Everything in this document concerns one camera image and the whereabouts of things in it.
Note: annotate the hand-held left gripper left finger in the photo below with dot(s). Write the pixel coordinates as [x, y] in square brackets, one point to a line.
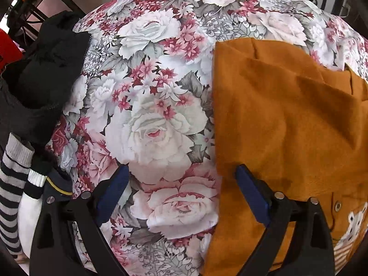
[113, 189]

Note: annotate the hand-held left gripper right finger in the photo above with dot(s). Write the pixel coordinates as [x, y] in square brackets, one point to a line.
[251, 192]

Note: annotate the orange knit sweater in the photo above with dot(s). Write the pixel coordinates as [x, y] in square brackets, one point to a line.
[273, 106]

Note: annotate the navy garment with yellow stripe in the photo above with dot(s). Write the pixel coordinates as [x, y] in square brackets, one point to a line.
[57, 182]

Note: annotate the floral bed sheet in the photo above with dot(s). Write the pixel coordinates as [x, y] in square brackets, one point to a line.
[161, 120]

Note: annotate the white garment with striped cuff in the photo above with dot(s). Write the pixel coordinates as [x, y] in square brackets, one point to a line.
[28, 221]

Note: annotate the grey black striped sleeve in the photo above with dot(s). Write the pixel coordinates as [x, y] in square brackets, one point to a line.
[11, 184]

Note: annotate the black jacket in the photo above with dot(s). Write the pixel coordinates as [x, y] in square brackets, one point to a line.
[49, 63]

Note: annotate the red object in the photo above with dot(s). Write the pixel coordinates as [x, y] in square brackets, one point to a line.
[7, 49]

